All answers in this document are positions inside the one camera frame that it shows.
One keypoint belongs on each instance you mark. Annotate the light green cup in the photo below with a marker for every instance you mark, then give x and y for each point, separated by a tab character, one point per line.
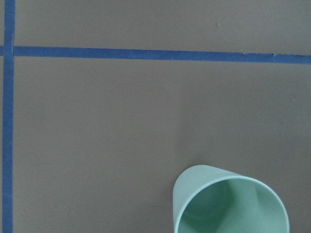
207	199

